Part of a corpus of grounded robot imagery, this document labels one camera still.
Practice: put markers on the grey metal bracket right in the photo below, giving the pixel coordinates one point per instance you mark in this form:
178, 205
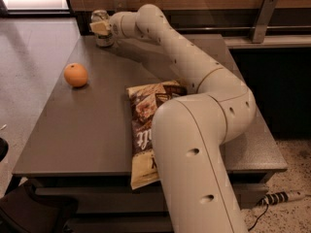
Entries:
265, 14

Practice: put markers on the grey lower drawer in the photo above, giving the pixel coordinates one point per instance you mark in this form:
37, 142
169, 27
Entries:
121, 224

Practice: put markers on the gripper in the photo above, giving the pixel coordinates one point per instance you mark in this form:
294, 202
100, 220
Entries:
114, 24

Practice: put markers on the grey upper drawer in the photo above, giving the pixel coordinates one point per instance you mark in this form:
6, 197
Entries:
112, 199

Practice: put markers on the sea salt chips bag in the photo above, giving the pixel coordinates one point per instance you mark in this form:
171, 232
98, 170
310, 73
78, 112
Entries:
144, 101

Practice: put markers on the horizontal metal rail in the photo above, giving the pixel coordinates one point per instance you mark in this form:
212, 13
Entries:
238, 28

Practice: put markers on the dark chair seat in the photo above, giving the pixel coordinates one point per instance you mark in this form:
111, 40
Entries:
26, 212

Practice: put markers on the grey metal bracket left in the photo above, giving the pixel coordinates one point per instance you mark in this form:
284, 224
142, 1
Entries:
120, 5

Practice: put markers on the white green 7up can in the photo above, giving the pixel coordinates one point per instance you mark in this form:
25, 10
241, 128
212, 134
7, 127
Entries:
102, 41

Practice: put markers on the white power strip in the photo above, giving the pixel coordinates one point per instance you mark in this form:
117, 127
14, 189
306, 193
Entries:
281, 197

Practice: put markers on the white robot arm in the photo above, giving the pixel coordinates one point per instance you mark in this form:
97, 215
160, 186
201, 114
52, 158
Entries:
187, 131

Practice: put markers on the grey metal bracket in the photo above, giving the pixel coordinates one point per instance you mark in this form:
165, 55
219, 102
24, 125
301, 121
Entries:
265, 14
120, 5

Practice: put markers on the orange fruit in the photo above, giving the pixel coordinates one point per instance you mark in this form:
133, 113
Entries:
75, 74

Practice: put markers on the grey drawer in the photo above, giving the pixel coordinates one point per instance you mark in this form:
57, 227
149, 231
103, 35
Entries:
112, 199
121, 224

